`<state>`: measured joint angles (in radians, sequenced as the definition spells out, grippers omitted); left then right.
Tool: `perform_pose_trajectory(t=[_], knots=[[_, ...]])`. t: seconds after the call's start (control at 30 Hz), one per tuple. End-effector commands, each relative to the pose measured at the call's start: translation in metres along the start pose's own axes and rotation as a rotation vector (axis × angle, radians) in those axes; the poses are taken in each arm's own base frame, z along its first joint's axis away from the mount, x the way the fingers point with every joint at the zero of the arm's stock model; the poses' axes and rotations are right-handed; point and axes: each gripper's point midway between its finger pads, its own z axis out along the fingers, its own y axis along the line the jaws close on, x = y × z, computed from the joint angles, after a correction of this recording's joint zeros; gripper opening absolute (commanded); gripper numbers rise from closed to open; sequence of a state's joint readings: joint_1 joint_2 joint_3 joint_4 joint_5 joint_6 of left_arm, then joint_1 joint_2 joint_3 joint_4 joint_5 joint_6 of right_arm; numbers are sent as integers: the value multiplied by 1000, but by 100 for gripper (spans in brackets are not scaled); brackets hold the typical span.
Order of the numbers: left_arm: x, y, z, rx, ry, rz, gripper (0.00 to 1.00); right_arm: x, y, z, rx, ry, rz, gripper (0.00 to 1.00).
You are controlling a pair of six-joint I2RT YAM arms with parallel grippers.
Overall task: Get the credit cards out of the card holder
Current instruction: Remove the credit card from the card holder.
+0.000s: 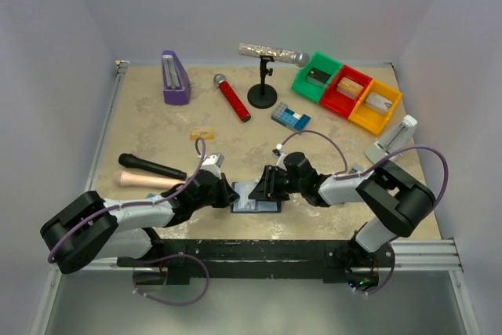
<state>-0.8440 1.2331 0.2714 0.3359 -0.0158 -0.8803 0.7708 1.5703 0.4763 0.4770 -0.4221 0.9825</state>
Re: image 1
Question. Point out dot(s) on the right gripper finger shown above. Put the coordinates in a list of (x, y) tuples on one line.
[(261, 193), (266, 178)]

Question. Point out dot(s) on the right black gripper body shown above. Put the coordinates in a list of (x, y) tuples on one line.
[(269, 183)]

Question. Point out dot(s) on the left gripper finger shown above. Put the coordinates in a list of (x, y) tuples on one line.
[(225, 187), (229, 198)]

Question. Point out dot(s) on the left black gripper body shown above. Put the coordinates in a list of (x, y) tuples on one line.
[(223, 190)]

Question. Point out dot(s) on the navy blue card holder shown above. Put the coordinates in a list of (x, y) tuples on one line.
[(267, 206)]

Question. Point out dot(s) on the gold VIP card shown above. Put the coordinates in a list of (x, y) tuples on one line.
[(206, 133)]

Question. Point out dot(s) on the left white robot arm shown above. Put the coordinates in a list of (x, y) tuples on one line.
[(92, 227)]

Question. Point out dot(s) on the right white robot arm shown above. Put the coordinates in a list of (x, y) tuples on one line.
[(398, 201)]

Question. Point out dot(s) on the dark card in green bin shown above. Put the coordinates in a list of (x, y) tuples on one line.
[(317, 77)]

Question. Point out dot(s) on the gold card in red bin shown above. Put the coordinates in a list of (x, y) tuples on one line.
[(349, 88)]

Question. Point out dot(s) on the white card in yellow bin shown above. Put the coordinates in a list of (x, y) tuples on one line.
[(378, 103)]

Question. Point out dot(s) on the blue toy brick block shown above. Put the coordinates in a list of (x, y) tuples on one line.
[(290, 119)]

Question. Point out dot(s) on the black microphone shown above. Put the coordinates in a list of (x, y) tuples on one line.
[(132, 162)]

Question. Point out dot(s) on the pink microphone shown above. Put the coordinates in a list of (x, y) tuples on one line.
[(126, 179)]

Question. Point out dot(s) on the black microphone stand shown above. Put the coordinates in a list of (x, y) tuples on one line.
[(262, 95)]

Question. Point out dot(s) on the red plastic bin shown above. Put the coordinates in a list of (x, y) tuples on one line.
[(338, 103)]

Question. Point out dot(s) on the red glitter microphone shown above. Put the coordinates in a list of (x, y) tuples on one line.
[(220, 81)]

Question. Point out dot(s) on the yellow plastic bin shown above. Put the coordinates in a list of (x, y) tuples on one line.
[(368, 119)]

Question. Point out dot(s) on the purple metronome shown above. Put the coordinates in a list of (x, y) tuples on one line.
[(176, 83)]

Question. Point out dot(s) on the silver glitter microphone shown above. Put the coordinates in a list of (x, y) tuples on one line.
[(287, 56)]

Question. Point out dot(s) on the green plastic bin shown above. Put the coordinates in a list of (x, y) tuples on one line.
[(322, 62)]

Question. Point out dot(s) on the white metronome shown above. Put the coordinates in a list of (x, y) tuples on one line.
[(397, 137)]

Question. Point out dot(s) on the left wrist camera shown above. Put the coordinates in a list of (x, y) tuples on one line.
[(212, 163)]

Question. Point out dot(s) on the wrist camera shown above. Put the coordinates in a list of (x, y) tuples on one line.
[(280, 155), (212, 163)]

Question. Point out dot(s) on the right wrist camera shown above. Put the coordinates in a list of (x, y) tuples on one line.
[(280, 155)]

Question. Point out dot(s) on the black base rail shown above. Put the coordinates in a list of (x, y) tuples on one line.
[(178, 261)]

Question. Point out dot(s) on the aluminium frame rail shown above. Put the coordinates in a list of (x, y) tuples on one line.
[(52, 281)]

